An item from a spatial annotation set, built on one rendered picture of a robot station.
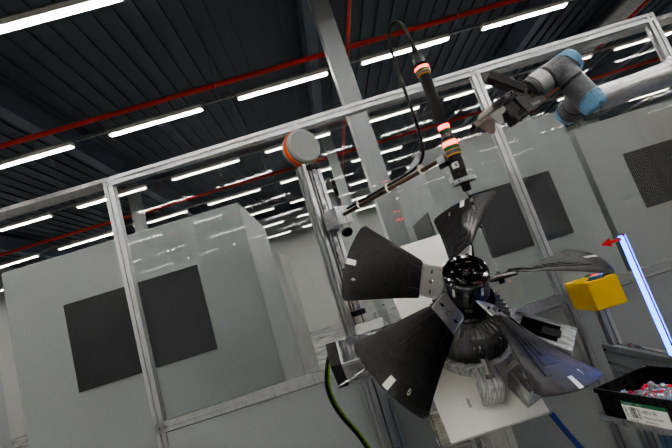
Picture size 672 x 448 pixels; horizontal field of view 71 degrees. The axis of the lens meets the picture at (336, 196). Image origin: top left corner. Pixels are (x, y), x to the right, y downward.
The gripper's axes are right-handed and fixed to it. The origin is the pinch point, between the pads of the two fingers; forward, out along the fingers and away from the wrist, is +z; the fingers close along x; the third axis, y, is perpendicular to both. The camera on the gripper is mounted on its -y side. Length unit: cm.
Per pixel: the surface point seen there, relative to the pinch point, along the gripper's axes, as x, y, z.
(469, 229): 5.8, 23.5, 19.3
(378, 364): -17, 35, 61
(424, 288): 1.4, 28.8, 40.5
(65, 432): 165, -17, 254
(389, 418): 52, 62, 75
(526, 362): -25, 52, 35
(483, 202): 10.3, 19.8, 9.7
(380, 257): 4.6, 14.8, 44.9
